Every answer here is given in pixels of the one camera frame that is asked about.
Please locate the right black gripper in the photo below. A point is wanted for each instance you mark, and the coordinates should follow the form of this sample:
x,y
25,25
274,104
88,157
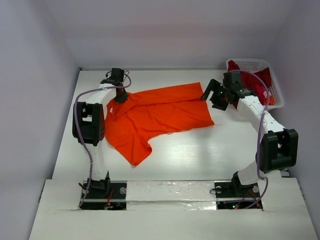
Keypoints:
x,y
217,94

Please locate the white plastic basket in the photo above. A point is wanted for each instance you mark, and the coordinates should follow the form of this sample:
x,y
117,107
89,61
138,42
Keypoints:
x,y
254,65

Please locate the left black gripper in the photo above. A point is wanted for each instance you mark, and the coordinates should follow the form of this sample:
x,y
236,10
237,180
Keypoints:
x,y
122,98

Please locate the pink cloth in basket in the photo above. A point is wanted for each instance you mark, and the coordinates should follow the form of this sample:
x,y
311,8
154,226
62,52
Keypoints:
x,y
263,93

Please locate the orange t shirt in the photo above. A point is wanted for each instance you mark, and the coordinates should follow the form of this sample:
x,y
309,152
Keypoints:
x,y
148,114

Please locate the small orange cloth in basket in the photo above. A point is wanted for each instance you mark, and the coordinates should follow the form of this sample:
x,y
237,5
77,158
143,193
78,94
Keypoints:
x,y
271,101

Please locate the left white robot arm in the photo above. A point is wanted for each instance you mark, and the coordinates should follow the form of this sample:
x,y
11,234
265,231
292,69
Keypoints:
x,y
88,123

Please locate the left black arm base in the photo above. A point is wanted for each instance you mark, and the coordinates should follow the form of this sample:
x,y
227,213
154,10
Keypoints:
x,y
115,200

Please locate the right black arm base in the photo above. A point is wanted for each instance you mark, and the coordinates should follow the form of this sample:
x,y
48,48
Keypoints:
x,y
228,197

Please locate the dark red t shirt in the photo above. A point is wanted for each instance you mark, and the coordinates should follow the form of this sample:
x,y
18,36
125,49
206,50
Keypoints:
x,y
252,81

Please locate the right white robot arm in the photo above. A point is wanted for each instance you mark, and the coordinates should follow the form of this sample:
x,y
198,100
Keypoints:
x,y
277,146

